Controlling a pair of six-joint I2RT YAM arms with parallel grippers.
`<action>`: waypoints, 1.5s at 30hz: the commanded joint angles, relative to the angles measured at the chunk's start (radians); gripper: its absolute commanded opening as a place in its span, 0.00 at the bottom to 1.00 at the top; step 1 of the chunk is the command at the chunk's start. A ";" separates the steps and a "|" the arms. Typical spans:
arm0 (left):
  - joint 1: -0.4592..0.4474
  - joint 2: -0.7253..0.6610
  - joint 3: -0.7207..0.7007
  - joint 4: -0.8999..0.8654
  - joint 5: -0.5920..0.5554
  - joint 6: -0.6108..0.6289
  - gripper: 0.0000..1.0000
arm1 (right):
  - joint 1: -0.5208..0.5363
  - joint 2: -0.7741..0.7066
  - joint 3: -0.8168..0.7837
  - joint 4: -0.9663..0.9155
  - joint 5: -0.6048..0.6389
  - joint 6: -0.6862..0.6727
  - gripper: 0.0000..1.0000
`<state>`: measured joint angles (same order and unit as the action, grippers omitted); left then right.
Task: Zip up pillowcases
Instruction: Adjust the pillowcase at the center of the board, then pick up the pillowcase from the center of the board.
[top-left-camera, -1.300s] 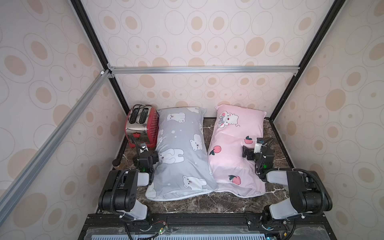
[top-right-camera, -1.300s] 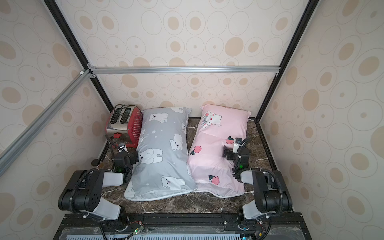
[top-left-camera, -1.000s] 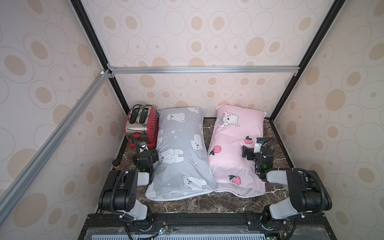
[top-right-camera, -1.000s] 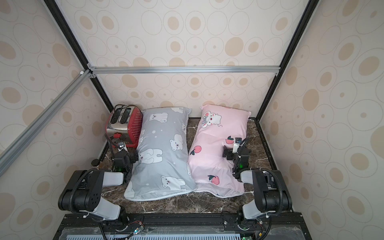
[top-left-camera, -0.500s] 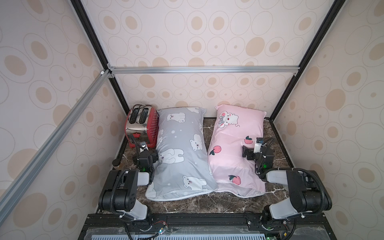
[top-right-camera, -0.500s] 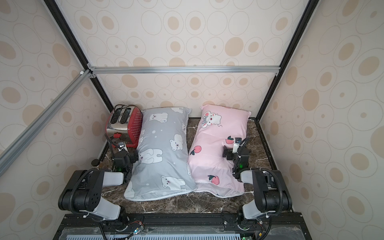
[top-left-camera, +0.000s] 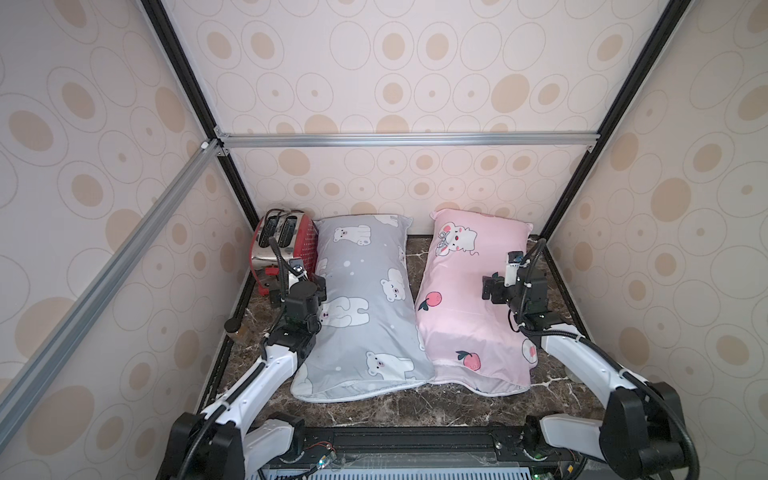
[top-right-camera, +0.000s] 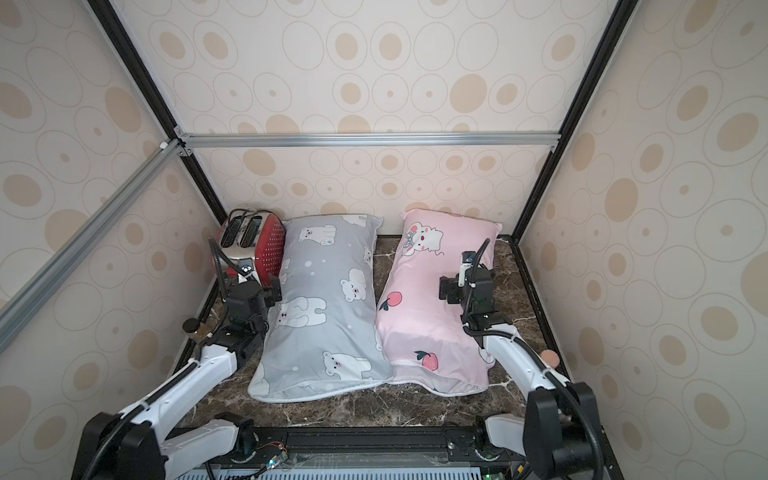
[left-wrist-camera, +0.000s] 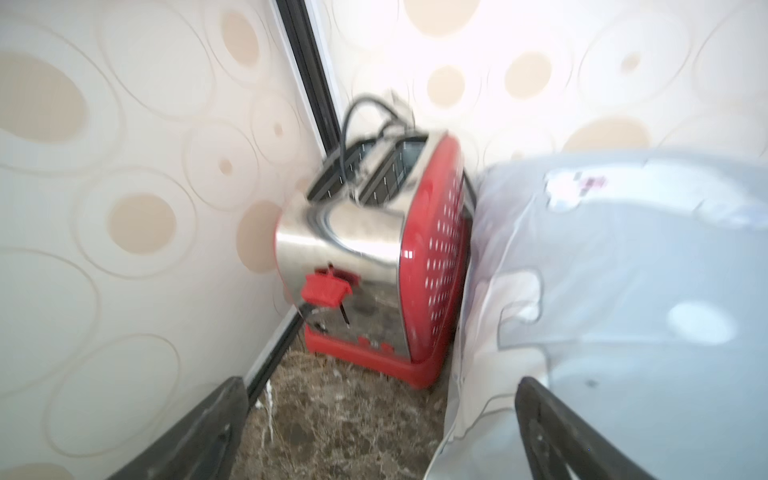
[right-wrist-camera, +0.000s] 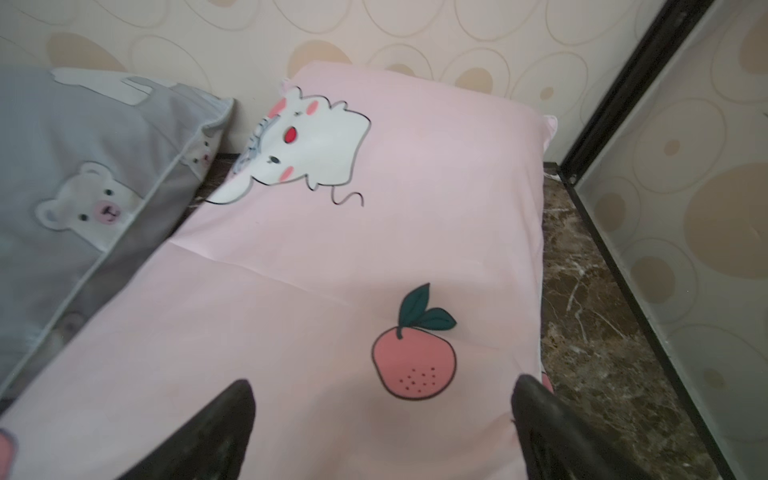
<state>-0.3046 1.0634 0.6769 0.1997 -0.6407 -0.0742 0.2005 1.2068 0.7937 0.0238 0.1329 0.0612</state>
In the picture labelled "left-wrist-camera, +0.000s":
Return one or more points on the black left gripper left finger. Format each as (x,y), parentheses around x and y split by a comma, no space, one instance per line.
(202,445)

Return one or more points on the grey polar bear pillow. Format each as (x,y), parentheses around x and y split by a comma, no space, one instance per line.
(633,286)

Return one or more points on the red and chrome toaster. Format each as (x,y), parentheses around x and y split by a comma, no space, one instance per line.
(374,255)

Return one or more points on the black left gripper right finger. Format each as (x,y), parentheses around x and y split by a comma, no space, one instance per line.
(559,444)

